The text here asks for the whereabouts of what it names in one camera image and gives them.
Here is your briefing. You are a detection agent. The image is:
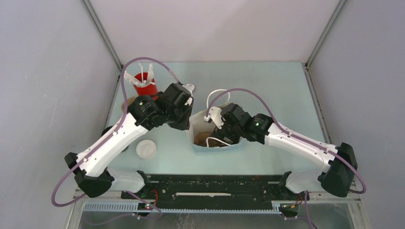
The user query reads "white paper bag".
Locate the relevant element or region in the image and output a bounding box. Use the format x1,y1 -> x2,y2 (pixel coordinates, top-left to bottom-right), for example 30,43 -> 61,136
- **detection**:
187,89 -> 247,155

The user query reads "brown cardboard cup carrier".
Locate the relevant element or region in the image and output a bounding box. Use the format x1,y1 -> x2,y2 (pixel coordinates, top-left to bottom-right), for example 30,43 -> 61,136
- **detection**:
193,132 -> 231,147

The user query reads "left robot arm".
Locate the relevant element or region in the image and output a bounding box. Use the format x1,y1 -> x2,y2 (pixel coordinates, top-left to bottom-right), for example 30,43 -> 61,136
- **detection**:
64,83 -> 195,198

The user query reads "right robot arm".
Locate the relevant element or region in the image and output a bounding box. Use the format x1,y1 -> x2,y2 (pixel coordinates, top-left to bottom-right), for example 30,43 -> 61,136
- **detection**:
204,103 -> 358,198

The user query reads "red cup holder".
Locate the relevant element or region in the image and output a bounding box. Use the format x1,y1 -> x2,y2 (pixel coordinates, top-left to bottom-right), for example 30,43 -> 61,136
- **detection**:
133,73 -> 159,96

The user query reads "white lid stack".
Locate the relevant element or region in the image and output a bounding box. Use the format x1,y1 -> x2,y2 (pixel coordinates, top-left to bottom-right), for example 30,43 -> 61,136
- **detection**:
136,139 -> 157,159

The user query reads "brown cardboard tray stack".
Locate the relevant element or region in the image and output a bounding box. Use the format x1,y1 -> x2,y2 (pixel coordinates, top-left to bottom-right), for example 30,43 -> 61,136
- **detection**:
121,96 -> 136,112

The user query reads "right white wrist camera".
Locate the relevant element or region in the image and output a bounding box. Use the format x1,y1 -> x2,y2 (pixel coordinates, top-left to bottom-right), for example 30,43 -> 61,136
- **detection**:
204,106 -> 224,129

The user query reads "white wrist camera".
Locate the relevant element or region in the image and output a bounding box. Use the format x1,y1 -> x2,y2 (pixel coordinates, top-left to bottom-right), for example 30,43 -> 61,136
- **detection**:
182,83 -> 196,106
204,106 -> 224,129

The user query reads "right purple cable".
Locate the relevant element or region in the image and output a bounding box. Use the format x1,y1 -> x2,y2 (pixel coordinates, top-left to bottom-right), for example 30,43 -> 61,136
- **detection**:
205,88 -> 368,229

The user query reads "purple cable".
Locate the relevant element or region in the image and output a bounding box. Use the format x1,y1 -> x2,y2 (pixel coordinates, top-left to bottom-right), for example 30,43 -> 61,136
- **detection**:
51,57 -> 182,227
205,88 -> 368,229

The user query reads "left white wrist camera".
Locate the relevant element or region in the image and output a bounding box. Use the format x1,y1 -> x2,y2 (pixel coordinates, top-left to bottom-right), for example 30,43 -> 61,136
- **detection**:
182,83 -> 196,106

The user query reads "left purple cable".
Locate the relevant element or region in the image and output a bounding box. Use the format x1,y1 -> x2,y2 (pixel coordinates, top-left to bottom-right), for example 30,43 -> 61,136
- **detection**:
51,57 -> 182,227

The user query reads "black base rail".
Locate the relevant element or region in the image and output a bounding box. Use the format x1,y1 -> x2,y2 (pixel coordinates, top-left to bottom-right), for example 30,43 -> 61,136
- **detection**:
73,172 -> 362,214

